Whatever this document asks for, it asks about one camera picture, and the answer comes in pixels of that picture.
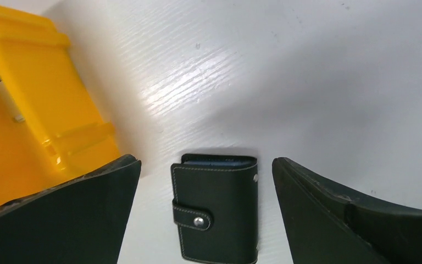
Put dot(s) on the yellow three-compartment bin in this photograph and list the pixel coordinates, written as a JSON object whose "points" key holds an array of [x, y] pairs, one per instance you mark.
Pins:
{"points": [[63, 135]]}

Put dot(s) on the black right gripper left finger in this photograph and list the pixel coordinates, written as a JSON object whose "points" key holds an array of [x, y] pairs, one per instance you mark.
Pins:
{"points": [[80, 221]]}

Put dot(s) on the black leather card holder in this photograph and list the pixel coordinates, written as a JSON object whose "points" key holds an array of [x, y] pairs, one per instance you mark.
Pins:
{"points": [[215, 207]]}

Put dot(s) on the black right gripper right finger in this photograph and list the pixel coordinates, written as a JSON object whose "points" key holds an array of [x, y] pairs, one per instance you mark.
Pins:
{"points": [[327, 222]]}

